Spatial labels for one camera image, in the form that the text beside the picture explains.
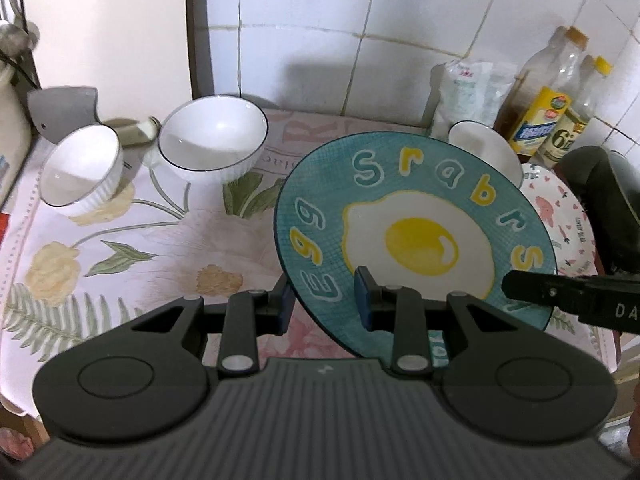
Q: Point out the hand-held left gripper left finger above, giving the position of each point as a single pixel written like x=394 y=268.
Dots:
x=285 y=310

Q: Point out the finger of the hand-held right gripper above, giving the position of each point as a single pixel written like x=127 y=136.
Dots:
x=540 y=288

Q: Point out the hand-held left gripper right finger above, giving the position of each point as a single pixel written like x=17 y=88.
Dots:
x=362 y=302

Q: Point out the blue fried egg plate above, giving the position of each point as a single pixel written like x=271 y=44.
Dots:
x=415 y=200

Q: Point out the small white ribbed bowl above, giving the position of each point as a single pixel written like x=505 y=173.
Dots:
x=80 y=170

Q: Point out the pink patterned plate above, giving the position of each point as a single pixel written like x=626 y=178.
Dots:
x=560 y=215

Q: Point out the dark grey rounded object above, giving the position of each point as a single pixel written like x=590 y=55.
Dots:
x=605 y=195

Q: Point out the floral tablecloth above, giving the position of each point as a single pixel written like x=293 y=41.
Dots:
x=150 y=260

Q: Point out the yellow cap vinegar bottle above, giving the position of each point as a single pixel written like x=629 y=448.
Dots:
x=565 y=137

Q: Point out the white bowl with dark rim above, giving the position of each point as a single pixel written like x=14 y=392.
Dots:
x=482 y=142

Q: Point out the yellow label oil bottle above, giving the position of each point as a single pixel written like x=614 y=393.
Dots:
x=542 y=115

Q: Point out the brown sauce bottle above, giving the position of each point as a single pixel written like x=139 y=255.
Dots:
x=510 y=105

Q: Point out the large white ribbed bowl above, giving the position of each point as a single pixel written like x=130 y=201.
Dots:
x=215 y=130

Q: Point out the white plastic bag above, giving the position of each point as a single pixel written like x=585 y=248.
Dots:
x=470 y=90

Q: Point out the red and blue striped cloth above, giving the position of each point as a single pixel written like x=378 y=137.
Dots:
x=4 y=227

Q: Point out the aluminium scoop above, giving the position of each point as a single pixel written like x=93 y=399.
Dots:
x=60 y=110

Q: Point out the white rice cooker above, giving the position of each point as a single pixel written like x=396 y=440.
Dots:
x=12 y=125

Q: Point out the metal ladle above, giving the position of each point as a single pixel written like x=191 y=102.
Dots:
x=10 y=40

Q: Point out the black metal rack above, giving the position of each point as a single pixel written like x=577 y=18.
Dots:
x=20 y=5

